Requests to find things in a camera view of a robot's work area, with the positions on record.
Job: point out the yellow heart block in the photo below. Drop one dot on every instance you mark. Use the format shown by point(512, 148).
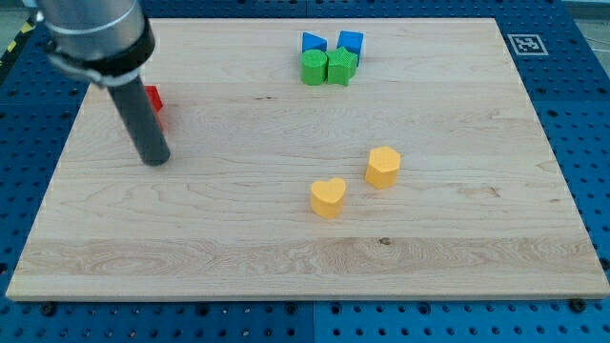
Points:
point(327, 197)

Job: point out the wooden board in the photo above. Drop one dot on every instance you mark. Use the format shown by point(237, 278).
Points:
point(479, 210)

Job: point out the yellow hexagon block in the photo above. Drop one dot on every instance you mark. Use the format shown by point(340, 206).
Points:
point(382, 167)

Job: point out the green cylinder block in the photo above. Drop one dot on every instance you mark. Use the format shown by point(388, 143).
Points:
point(314, 64)

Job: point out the green star block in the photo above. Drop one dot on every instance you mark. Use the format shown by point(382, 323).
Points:
point(341, 67)

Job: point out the blue triangle block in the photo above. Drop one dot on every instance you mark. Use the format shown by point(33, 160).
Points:
point(310, 41)

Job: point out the blue cube block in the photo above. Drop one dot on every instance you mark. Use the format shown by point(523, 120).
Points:
point(352, 41)

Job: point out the red block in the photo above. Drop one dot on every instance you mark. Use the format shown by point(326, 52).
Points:
point(154, 97)

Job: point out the dark grey pointer rod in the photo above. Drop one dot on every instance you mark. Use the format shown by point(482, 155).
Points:
point(136, 111)

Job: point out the white fiducial marker tag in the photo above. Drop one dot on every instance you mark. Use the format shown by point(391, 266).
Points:
point(526, 44)

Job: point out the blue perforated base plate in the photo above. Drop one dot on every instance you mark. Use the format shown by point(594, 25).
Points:
point(569, 90)

